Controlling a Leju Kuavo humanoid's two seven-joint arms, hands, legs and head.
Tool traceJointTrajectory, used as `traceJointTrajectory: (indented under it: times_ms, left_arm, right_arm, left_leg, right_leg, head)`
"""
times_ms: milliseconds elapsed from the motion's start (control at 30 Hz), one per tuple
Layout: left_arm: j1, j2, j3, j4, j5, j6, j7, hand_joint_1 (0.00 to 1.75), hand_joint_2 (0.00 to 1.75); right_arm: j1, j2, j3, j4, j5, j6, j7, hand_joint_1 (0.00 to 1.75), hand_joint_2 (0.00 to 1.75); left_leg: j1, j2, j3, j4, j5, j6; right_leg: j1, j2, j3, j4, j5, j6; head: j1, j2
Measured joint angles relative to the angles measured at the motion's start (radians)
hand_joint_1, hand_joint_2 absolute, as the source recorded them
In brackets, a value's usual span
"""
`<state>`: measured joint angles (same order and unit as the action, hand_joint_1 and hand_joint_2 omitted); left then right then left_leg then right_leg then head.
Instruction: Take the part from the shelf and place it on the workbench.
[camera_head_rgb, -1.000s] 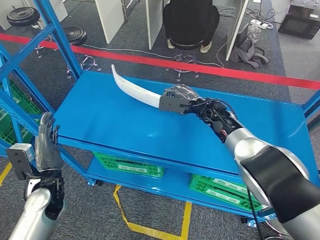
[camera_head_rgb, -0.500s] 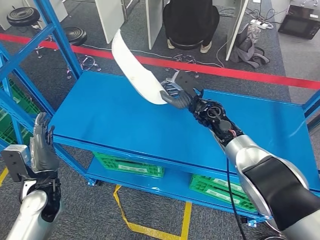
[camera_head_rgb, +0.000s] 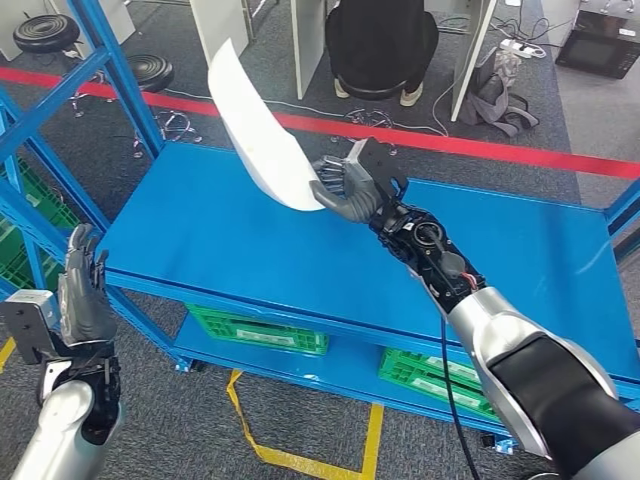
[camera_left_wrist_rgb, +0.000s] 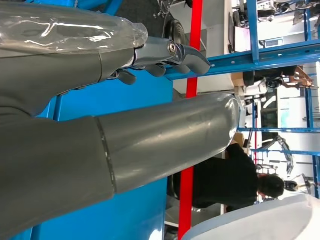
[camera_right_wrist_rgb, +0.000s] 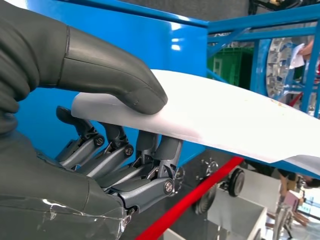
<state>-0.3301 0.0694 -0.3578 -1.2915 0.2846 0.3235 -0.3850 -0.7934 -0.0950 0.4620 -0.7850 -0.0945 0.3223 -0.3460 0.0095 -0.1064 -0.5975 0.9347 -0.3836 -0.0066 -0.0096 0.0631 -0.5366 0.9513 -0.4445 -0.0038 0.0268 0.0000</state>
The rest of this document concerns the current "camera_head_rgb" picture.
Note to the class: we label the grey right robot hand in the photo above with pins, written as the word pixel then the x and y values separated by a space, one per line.
pixel 358 199

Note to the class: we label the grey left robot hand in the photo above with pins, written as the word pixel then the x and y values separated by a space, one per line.
pixel 82 311

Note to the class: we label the white curved panel part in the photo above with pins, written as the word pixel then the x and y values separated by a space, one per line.
pixel 260 132

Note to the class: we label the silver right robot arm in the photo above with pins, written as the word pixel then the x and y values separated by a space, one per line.
pixel 525 371

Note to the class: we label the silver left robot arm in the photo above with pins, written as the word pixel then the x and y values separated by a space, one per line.
pixel 60 430

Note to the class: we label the blue metal shelf rack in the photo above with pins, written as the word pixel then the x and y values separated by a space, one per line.
pixel 200 252

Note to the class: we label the black round stool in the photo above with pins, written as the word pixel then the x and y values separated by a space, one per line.
pixel 149 71
pixel 45 32
pixel 372 89

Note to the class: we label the green plastic crate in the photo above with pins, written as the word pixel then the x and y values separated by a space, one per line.
pixel 425 378
pixel 50 205
pixel 250 331

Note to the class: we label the person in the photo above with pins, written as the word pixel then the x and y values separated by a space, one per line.
pixel 380 40

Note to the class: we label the grey backpack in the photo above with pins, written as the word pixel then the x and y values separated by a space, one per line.
pixel 490 99

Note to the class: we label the yellow floor tape square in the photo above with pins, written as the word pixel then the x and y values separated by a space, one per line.
pixel 372 437

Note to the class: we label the white power strip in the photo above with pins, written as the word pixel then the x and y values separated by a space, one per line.
pixel 516 48

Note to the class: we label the black microwave oven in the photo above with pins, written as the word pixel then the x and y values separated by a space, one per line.
pixel 595 50

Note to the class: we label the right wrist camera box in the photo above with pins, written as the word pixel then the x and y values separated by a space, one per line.
pixel 377 162

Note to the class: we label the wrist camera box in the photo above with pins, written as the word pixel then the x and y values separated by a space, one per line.
pixel 377 162
pixel 30 328

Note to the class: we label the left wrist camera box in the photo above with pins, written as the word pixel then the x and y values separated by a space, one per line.
pixel 30 328

